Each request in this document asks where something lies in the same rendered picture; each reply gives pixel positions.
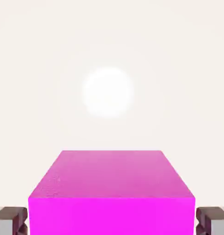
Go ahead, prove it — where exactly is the small magenta cube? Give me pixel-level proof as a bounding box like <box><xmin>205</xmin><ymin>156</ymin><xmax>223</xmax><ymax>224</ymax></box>
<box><xmin>28</xmin><ymin>150</ymin><xmax>196</xmax><ymax>235</ymax></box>

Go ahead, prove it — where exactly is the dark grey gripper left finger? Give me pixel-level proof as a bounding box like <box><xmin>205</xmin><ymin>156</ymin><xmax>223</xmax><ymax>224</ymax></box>
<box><xmin>0</xmin><ymin>207</ymin><xmax>29</xmax><ymax>235</ymax></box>

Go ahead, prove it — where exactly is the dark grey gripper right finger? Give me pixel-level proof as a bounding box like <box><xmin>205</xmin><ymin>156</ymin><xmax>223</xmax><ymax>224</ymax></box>
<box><xmin>195</xmin><ymin>207</ymin><xmax>224</xmax><ymax>235</ymax></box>

